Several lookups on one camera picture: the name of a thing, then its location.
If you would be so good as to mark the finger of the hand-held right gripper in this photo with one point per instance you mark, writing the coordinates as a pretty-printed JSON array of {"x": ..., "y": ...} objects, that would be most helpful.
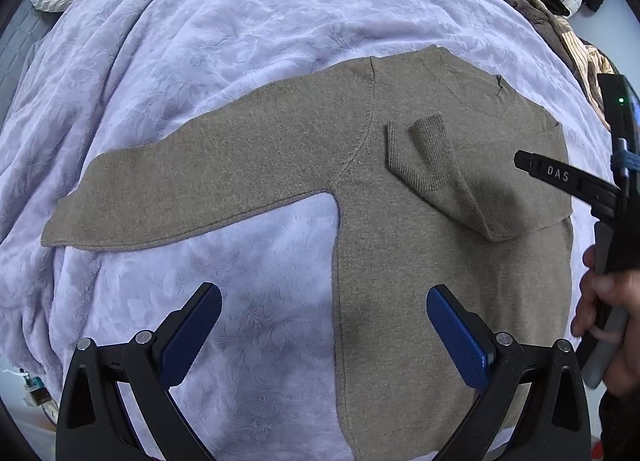
[{"x": 555, "y": 173}]

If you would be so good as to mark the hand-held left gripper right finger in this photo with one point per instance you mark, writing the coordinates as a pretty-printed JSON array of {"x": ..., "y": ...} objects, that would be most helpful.
[{"x": 457, "y": 341}]

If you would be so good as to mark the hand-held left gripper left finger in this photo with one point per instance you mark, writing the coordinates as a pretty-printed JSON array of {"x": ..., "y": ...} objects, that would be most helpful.
[{"x": 192, "y": 336}]

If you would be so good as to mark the olive brown knit sweater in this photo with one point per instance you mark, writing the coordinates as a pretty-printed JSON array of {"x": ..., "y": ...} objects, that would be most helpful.
[{"x": 400, "y": 241}]

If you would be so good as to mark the person's right forearm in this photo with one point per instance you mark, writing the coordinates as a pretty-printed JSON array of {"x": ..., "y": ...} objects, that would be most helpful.
[{"x": 620, "y": 431}]

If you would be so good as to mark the person's right hand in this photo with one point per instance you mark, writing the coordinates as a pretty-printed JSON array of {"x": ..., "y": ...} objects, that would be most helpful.
[{"x": 607, "y": 291}]

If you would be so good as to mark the cream striped cloth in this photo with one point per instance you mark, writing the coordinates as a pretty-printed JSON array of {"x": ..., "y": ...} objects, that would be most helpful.
[{"x": 585, "y": 51}]

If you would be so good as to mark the small teal object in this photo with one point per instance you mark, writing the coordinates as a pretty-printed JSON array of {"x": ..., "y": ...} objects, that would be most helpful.
[{"x": 36, "y": 388}]

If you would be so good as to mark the lavender fleece blanket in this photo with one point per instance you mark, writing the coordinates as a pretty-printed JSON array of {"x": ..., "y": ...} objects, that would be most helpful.
[{"x": 225, "y": 41}]

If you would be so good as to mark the grey quilted headboard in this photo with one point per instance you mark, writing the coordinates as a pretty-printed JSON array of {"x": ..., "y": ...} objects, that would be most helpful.
[{"x": 20, "y": 51}]

